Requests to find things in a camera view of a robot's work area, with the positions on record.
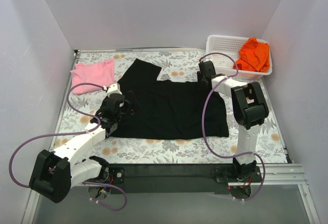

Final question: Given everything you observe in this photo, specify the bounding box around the orange t shirt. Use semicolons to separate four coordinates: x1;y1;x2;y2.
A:
233;37;270;73

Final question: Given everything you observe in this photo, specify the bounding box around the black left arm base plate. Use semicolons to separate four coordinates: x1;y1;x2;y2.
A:
102;167;126;184

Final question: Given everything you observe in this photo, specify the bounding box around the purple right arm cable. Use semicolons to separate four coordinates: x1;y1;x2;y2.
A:
199;52;266;202

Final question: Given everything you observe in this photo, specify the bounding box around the floral patterned table mat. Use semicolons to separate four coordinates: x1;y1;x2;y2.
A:
51;49;289;164

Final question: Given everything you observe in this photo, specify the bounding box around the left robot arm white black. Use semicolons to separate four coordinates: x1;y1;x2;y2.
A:
29;91;139;203

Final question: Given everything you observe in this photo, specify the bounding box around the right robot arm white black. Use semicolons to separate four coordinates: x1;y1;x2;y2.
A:
197;60;269;182

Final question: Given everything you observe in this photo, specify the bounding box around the aluminium frame rail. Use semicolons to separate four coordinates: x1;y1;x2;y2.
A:
23;164;320;223

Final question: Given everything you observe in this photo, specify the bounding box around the pink folded t shirt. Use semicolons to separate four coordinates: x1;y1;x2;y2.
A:
70;59;115;86

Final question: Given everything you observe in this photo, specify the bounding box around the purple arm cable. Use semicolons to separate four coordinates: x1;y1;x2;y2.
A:
9;83;128;211
199;52;266;202

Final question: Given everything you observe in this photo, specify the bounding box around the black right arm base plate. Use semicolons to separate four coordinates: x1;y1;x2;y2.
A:
210;165;262;184

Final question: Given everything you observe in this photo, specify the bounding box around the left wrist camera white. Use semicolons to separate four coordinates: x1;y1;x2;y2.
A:
102;83;122;97

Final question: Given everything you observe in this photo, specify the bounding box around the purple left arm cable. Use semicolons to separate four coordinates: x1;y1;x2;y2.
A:
9;83;128;211

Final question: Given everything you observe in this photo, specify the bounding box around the black t shirt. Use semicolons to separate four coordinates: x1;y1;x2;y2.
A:
112;59;229;139

